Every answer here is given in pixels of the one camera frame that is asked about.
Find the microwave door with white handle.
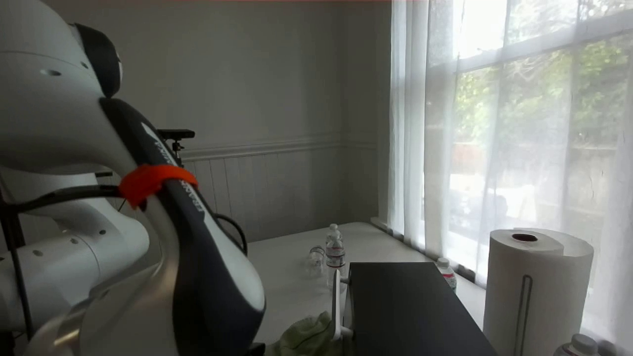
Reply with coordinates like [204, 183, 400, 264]
[331, 260, 354, 343]

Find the black microwave oven body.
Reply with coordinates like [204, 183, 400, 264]
[342, 260, 499, 356]

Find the clear glass bottle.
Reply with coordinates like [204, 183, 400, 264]
[323, 221, 348, 272]

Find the clear plastic water bottle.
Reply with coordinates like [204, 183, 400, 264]
[433, 256, 459, 292]
[301, 242, 331, 278]

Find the green cloth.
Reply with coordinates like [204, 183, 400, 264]
[271, 310, 352, 356]

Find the sheer white curtain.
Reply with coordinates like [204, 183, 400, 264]
[384, 0, 633, 343]

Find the white paper towel roll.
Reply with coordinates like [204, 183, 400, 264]
[483, 227, 596, 356]

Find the large white framed window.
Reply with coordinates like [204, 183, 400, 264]
[428, 0, 633, 264]

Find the white capped plastic bottle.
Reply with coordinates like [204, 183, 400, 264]
[552, 331, 619, 356]

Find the orange velcro strap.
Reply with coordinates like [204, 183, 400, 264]
[117, 161, 200, 209]

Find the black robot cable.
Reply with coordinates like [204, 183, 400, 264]
[0, 183, 250, 343]

